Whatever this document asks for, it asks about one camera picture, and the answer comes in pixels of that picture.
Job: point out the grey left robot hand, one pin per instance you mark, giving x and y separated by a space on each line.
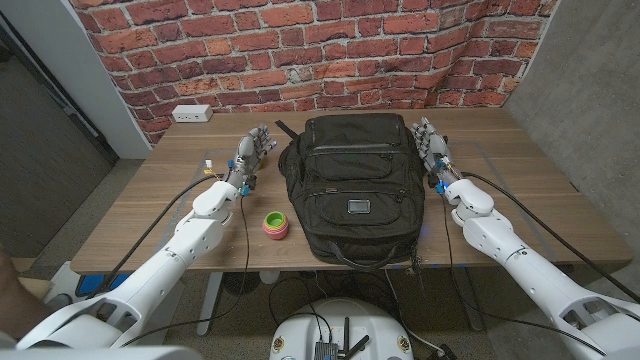
247 155

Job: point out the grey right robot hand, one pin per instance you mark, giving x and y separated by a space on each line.
437 150

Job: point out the black backpack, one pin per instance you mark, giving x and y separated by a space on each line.
350 175

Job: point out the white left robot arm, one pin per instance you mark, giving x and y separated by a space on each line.
165 260

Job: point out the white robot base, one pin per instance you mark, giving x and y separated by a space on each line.
300 330

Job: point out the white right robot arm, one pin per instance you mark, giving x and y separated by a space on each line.
530 270

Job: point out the white power strip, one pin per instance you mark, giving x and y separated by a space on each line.
192 113

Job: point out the green pink stacked cups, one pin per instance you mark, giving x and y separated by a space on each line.
275 225

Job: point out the red brick print backdrop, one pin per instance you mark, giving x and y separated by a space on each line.
300 50

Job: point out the white table leg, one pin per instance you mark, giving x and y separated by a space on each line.
210 300

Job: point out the grey table leg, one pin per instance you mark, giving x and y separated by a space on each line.
467 300

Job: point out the blue foot pedals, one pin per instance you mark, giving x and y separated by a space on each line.
95 285

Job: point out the black upright antenna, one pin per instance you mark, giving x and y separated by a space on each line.
346 335

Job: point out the black slanted antenna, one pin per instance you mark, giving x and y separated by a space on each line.
361 344

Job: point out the grey mini computer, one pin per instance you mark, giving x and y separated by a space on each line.
325 351

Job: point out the white robot chest shell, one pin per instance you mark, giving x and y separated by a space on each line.
100 354

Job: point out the tan cardboard box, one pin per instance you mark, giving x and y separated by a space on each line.
35 287

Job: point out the person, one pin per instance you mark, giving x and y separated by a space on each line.
15 300

